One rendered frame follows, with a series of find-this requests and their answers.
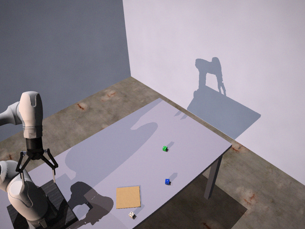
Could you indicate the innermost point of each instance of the tan flat mat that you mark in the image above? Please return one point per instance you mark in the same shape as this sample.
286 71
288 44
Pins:
127 197

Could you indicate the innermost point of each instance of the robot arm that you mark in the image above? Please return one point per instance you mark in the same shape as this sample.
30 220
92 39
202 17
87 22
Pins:
27 200

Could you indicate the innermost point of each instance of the white die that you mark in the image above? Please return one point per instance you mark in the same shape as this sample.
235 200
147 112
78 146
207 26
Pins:
131 215

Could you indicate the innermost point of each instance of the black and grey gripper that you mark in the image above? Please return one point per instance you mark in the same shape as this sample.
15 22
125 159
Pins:
35 152

